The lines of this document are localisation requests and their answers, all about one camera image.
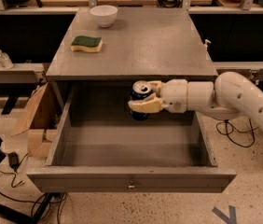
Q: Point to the green and yellow sponge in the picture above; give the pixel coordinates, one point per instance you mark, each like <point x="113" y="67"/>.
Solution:
<point x="86" y="44"/>

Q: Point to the white ceramic bowl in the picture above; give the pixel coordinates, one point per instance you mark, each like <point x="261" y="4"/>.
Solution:
<point x="104" y="15"/>

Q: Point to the black power adapter left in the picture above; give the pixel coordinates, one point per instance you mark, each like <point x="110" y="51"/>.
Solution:
<point x="13" y="160"/>

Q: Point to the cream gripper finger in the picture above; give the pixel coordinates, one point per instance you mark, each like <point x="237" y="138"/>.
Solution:
<point x="152" y="105"/>
<point x="156" y="86"/>

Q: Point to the open grey top drawer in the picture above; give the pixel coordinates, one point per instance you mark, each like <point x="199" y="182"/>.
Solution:
<point x="99" y="147"/>

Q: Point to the grey cabinet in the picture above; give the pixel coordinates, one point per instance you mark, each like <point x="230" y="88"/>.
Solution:
<point x="143" y="42"/>

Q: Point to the clear sanitizer bottle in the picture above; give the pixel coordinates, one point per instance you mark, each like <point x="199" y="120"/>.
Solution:
<point x="5" y="61"/>

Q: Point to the small white pump bottle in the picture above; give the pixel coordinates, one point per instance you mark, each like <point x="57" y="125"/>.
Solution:
<point x="207" y="44"/>

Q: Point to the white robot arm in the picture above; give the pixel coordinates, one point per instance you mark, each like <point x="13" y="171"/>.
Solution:
<point x="228" y="96"/>

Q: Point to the blue pepsi can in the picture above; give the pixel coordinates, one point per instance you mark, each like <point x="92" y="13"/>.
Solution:
<point x="139" y="91"/>

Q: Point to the brown cardboard box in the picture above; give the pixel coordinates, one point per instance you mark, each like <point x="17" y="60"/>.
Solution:
<point x="39" y="120"/>

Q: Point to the grey shelf left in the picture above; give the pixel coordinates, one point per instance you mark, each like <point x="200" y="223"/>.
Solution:
<point x="23" y="73"/>

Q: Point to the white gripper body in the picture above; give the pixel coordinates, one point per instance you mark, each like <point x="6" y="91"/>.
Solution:
<point x="174" y="94"/>

